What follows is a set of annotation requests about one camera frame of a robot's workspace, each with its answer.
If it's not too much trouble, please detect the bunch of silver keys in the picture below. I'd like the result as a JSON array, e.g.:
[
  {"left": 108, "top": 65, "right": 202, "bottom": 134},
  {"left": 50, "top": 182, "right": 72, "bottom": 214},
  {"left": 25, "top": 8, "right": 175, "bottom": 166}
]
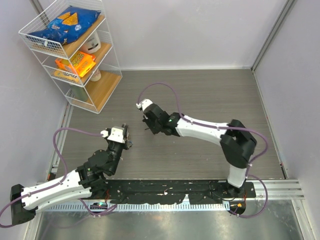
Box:
[{"left": 126, "top": 133, "right": 133, "bottom": 150}]

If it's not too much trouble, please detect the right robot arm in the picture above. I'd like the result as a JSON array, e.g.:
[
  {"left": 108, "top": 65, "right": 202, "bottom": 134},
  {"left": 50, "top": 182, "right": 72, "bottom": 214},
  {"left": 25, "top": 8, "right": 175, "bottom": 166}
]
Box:
[{"left": 136, "top": 99, "right": 257, "bottom": 197}]

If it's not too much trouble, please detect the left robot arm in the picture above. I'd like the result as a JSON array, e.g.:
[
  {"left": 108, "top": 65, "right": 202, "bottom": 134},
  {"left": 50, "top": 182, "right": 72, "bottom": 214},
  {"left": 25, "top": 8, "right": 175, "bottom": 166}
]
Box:
[{"left": 10, "top": 124, "right": 132, "bottom": 226}]

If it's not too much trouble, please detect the white paper cup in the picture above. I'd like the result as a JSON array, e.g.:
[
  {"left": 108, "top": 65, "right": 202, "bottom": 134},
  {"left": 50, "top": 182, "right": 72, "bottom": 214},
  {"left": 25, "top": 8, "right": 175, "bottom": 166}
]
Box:
[{"left": 90, "top": 69, "right": 102, "bottom": 82}]

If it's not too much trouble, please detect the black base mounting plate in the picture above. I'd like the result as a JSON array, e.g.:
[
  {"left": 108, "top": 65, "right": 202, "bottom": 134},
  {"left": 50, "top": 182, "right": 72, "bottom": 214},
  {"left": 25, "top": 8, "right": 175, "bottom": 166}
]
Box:
[{"left": 87, "top": 179, "right": 257, "bottom": 205}]

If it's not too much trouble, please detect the orange snack box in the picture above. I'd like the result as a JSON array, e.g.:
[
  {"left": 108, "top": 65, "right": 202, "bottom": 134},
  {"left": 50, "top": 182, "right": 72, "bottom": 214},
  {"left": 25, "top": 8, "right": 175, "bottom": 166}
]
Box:
[{"left": 55, "top": 50, "right": 96, "bottom": 78}]

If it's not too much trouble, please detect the yellow blue snack box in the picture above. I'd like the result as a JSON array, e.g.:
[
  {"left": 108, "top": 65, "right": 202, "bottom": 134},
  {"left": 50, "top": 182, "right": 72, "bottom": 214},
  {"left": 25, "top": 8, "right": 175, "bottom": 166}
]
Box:
[{"left": 53, "top": 70, "right": 79, "bottom": 83}]

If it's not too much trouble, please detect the white jar with label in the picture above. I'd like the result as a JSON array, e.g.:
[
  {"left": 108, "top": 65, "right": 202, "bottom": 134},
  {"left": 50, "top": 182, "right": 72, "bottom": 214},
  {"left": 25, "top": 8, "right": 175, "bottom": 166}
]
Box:
[{"left": 80, "top": 31, "right": 101, "bottom": 54}]

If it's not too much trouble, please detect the blue chips bag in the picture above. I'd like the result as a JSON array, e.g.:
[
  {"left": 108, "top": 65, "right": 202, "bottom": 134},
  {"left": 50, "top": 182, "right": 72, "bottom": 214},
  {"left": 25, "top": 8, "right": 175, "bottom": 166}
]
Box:
[{"left": 26, "top": 5, "right": 101, "bottom": 45}]

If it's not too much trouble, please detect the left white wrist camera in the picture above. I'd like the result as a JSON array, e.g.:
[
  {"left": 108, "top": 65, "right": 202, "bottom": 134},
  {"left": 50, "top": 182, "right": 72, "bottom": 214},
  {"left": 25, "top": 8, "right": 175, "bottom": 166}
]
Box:
[{"left": 107, "top": 126, "right": 125, "bottom": 144}]

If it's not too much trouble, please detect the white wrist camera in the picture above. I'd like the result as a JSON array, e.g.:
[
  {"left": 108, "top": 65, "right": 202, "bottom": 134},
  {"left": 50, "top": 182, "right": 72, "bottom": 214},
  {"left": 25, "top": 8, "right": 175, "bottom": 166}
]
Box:
[
  {"left": 107, "top": 126, "right": 125, "bottom": 144},
  {"left": 136, "top": 98, "right": 153, "bottom": 111}
]

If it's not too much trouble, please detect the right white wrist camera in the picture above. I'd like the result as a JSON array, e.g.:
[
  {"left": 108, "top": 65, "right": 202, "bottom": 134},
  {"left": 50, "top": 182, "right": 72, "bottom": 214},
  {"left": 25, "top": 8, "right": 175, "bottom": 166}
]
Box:
[{"left": 136, "top": 98, "right": 153, "bottom": 111}]

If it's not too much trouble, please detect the white slotted cable duct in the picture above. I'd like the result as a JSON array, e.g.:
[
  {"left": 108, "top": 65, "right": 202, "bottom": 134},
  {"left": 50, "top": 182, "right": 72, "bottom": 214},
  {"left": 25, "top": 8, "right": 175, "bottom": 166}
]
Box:
[{"left": 45, "top": 200, "right": 230, "bottom": 212}]

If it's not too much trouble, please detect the white wire shelf rack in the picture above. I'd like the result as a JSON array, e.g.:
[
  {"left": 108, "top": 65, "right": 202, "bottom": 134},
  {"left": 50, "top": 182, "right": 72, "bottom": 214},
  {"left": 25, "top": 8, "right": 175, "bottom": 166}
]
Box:
[{"left": 18, "top": 0, "right": 123, "bottom": 114}]

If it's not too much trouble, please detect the aluminium corner frame post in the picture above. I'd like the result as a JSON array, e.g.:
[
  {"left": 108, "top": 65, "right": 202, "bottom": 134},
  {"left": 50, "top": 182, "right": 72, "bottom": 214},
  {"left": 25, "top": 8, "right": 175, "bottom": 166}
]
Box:
[{"left": 251, "top": 0, "right": 297, "bottom": 74}]

